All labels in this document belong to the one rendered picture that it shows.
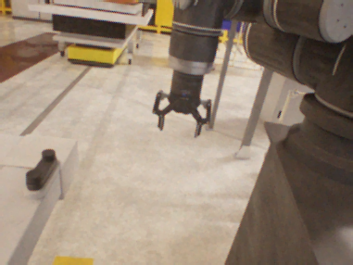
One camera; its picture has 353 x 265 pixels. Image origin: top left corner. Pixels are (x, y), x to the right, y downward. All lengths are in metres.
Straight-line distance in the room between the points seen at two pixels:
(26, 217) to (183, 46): 0.43
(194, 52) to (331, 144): 0.36
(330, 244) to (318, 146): 0.25
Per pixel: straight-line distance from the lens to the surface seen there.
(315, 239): 0.48
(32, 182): 0.54
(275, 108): 3.05
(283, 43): 0.74
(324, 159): 0.64
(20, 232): 0.50
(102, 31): 4.25
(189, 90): 0.59
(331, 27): 0.51
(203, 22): 0.55
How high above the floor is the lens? 1.20
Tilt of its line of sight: 28 degrees down
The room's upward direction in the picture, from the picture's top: 9 degrees clockwise
